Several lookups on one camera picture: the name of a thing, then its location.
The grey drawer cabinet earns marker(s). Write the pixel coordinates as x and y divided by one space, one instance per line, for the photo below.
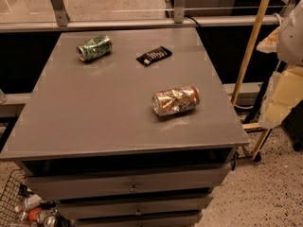
89 140

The black rxbar chocolate wrapper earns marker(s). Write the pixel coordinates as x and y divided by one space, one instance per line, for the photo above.
153 56

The white bottle in basket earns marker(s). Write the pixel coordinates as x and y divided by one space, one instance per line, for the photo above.
28 203

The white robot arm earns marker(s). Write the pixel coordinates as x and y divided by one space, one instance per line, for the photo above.
287 39

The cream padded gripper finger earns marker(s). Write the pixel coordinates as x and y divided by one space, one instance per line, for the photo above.
284 92

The silver can in basket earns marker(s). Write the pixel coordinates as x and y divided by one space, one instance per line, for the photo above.
51 221

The wooden easel frame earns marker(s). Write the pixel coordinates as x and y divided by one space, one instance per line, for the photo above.
244 65

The orange item in basket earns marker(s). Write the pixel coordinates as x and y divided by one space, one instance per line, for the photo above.
33 213

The crushed green soda can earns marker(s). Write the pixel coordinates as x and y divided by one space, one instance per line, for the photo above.
94 48

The crushed orange soda can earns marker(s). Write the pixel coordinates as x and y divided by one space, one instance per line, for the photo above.
176 100

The wire basket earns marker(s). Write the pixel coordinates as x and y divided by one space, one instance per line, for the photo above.
14 193

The grey metal railing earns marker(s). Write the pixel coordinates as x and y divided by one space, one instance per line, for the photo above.
81 15

